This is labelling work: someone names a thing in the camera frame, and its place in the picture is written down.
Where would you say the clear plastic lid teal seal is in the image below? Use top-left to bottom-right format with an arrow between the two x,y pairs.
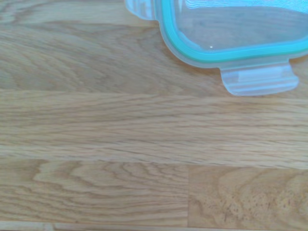
124,0 -> 308,97

